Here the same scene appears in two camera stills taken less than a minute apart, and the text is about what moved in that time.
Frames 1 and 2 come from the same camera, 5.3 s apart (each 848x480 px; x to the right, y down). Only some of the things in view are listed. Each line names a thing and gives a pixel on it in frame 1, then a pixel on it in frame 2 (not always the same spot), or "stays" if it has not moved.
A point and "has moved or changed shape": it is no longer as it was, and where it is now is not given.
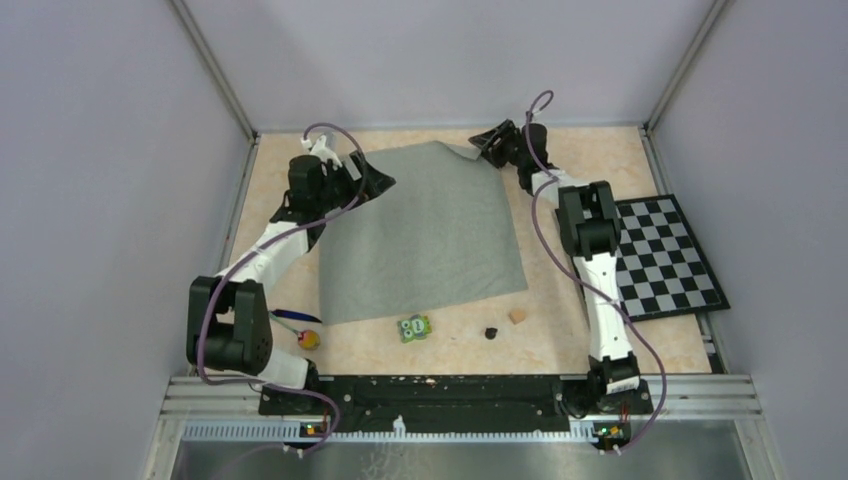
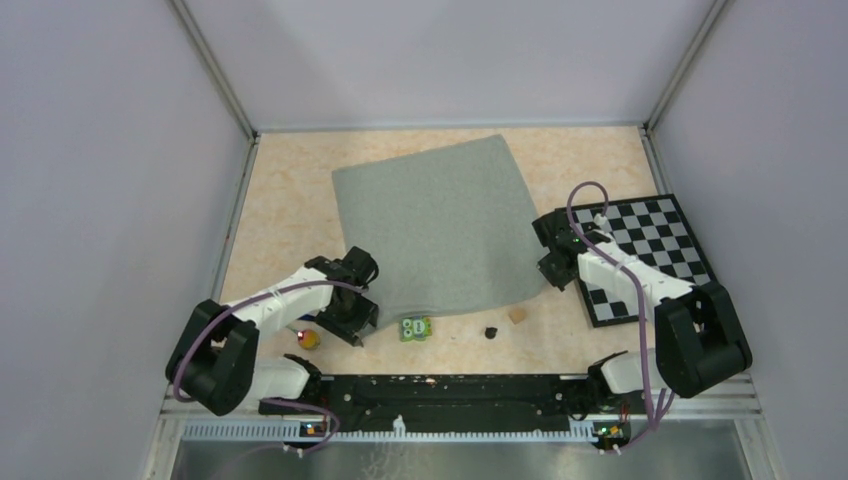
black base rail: (454, 404) stays
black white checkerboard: (662, 271) stays
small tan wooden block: (517, 316) stays
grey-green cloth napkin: (441, 233) has moved or changed shape
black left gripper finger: (375, 182) to (348, 313)
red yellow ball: (308, 339) stays
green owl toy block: (415, 328) stays
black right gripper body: (519, 161) to (547, 267)
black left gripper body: (338, 189) to (345, 312)
